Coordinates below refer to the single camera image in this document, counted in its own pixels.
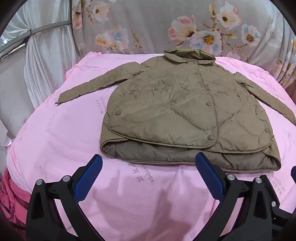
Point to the pink red cloth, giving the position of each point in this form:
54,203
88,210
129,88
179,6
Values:
11,197

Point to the pink printed bed sheet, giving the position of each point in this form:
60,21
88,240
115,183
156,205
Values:
69,129

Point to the grey floral fabric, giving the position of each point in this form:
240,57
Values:
150,27

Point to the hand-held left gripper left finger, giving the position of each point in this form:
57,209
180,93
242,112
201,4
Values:
89,176

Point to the grey curved rail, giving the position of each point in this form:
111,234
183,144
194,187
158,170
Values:
46,27

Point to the khaki quilted jacket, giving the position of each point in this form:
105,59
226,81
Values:
173,111

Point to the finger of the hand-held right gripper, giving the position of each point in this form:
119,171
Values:
276,206
294,171

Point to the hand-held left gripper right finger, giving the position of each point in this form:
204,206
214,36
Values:
208,176

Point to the white satin curtain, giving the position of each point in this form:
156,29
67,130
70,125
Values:
46,64

